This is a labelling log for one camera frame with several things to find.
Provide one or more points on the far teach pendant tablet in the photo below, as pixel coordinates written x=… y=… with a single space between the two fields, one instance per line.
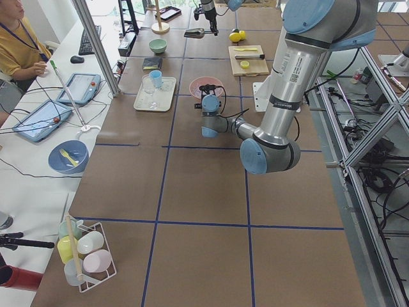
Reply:
x=83 y=87

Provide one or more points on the stainless steel ice scoop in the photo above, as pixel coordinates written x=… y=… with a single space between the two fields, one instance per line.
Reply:
x=197 y=33

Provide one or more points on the white cup rack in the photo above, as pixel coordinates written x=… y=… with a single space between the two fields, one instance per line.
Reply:
x=85 y=254

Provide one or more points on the black keyboard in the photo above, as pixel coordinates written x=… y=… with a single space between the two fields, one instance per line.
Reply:
x=85 y=47

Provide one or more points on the near teach pendant tablet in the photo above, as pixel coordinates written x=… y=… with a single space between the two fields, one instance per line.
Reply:
x=43 y=121

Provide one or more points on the yellow plastic knife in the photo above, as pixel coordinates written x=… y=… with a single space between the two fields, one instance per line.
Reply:
x=246 y=49

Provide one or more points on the light green bowl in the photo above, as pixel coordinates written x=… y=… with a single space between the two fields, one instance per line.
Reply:
x=158 y=45

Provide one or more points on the cream bear serving tray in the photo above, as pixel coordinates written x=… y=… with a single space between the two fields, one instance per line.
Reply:
x=160 y=101

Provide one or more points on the wooden cutting board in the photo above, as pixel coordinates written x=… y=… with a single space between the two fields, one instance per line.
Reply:
x=257 y=67

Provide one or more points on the black computer mouse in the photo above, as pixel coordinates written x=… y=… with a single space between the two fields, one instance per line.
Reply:
x=76 y=59

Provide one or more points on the blue bowl on desk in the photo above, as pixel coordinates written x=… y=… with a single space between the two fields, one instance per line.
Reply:
x=77 y=150

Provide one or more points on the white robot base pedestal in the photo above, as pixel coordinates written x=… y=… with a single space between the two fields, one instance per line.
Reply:
x=261 y=93

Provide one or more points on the yellow plastic fork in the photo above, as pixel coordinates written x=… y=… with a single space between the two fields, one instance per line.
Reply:
x=67 y=156

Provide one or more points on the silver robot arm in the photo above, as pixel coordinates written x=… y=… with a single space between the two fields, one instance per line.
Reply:
x=207 y=8
x=310 y=29

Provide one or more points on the grey and yellow cloth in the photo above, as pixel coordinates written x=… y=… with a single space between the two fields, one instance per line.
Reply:
x=152 y=63

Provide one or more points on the teach pendant tablet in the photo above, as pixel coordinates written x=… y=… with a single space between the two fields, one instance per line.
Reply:
x=43 y=121
x=83 y=87

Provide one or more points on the yellow lemon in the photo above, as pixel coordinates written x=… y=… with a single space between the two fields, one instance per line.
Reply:
x=241 y=35
x=235 y=37

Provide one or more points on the half lemon slice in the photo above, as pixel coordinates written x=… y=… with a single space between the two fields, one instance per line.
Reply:
x=244 y=64

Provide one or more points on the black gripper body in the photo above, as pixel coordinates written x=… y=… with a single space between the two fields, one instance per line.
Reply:
x=211 y=13
x=206 y=93

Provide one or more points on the seated person yellow shirt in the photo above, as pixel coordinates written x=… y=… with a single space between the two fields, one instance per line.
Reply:
x=23 y=56

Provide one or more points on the aluminium frame post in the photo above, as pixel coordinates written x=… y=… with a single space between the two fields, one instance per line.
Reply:
x=87 y=21

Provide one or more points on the wooden cup tree stand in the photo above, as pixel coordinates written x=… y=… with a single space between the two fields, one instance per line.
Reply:
x=159 y=27

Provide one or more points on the light blue cup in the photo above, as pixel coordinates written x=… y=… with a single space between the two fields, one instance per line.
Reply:
x=156 y=78

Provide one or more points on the pink bowl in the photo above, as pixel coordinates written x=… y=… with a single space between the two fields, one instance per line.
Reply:
x=200 y=81

